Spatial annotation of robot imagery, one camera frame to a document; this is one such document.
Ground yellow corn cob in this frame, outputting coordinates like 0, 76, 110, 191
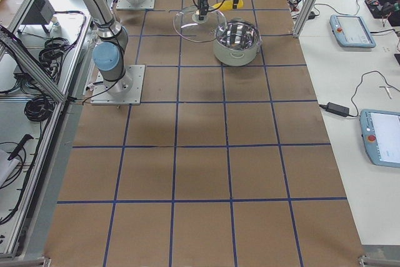
212, 0, 244, 11

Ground glass pot lid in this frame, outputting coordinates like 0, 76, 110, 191
173, 6, 227, 43

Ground pale green cooking pot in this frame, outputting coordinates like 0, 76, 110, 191
213, 18, 262, 66

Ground far blue teach pendant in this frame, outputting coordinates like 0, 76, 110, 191
329, 15, 376, 49

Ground blue teach pendant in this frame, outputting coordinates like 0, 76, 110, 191
329, 15, 376, 49
359, 109, 399, 168

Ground black power adapter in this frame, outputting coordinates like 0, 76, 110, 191
325, 102, 349, 117

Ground brown paper table mat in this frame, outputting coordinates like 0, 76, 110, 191
44, 0, 363, 266

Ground near blue teach pendant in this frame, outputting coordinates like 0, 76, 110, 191
359, 109, 399, 168

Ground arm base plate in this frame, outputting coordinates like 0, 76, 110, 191
116, 0, 155, 11
90, 65, 146, 105

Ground coiled black cables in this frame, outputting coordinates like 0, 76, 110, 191
37, 37, 78, 77

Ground aluminium side frame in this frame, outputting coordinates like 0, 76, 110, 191
1, 0, 91, 261

